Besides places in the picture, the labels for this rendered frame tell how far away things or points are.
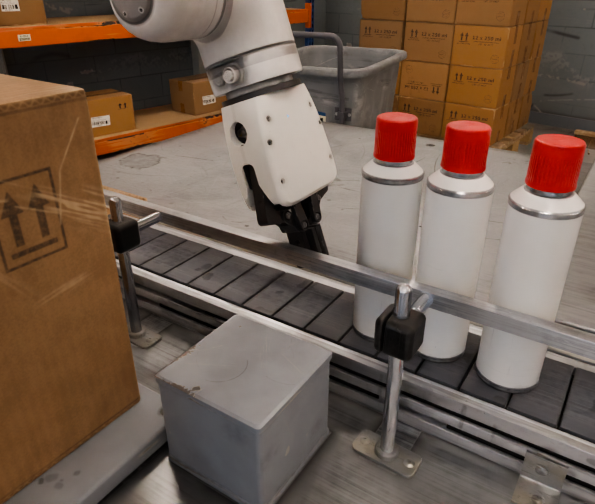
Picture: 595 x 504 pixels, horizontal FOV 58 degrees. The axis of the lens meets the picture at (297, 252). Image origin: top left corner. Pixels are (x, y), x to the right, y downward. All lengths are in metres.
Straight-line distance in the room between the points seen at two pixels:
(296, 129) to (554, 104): 4.83
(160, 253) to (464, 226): 0.39
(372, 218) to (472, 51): 3.44
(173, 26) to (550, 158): 0.28
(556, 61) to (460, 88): 1.48
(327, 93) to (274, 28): 2.17
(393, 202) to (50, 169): 0.25
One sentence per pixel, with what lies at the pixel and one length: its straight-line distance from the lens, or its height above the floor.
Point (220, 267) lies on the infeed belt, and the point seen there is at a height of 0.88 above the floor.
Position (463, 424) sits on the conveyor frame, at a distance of 0.48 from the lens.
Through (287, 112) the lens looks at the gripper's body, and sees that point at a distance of 0.49.
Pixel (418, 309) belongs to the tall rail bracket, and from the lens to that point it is 0.42.
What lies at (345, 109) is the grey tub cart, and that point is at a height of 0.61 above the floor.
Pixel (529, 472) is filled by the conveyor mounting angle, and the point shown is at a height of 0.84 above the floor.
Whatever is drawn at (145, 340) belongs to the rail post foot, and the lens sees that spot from 0.61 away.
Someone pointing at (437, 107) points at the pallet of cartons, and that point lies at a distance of 4.00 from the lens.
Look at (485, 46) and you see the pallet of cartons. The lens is 3.83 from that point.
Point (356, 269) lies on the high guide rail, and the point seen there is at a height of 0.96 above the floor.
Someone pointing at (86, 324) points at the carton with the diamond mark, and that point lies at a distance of 0.43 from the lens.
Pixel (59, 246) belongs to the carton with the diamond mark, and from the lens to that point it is 0.40.
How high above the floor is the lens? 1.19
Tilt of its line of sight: 28 degrees down
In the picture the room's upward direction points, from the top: straight up
